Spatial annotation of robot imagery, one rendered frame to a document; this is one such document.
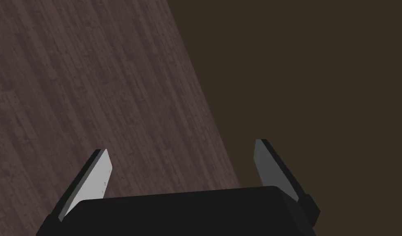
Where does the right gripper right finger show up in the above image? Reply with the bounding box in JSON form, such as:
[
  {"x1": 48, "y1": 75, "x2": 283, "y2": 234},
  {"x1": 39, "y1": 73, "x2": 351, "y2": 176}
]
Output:
[{"x1": 254, "y1": 138, "x2": 321, "y2": 227}]

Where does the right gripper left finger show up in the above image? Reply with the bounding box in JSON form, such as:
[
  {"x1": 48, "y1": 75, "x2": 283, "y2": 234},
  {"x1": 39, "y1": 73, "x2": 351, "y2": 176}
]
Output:
[{"x1": 51, "y1": 148, "x2": 113, "y2": 222}]

